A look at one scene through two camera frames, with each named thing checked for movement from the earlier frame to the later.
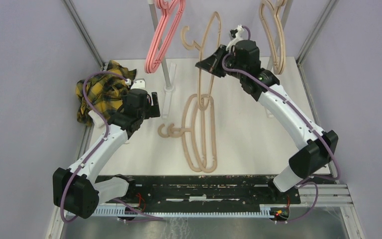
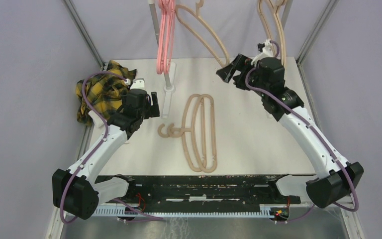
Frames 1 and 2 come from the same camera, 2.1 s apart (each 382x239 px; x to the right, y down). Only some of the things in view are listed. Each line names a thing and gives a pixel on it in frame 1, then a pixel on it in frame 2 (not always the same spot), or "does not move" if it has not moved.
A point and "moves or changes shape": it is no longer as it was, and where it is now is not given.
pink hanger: [151, 64] moves or changes shape
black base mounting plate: [251, 190] does not move
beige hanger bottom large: [193, 130] does not move
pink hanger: [152, 63] moves or changes shape
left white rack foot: [168, 91] does not move
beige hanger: [195, 46] → [199, 4]
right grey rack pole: [284, 19] does not move
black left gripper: [152, 111] does not move
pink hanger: [151, 62] moves or changes shape
